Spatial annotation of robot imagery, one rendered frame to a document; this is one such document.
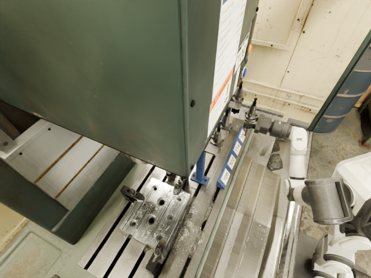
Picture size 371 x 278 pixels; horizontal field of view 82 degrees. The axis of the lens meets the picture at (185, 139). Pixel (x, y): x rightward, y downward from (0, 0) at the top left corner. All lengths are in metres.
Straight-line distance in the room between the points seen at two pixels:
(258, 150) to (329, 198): 0.86
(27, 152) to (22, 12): 0.62
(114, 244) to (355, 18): 1.58
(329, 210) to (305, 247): 1.22
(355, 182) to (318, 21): 0.84
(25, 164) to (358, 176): 1.18
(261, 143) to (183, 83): 1.41
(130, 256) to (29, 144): 0.64
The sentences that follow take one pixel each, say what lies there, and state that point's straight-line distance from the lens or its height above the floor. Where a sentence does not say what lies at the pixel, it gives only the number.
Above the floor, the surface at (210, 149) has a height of 1.22.
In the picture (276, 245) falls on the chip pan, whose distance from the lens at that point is 1.44.
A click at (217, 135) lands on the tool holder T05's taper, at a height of 1.27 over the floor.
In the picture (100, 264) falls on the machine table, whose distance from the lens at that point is 1.18.
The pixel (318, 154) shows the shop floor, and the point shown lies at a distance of 2.84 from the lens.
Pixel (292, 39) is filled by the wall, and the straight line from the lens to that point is 1.44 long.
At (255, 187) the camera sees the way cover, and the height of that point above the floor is 0.73.
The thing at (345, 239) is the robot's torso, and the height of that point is 0.94.
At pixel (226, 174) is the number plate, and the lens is 1.24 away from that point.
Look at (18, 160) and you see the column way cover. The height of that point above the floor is 1.37.
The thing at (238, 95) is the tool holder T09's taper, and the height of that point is 1.26.
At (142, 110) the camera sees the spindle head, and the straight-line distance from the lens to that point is 0.37.
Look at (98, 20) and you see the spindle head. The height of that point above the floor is 1.89.
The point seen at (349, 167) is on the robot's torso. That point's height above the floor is 1.34.
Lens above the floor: 2.00
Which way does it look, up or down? 50 degrees down
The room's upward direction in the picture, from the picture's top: 2 degrees counter-clockwise
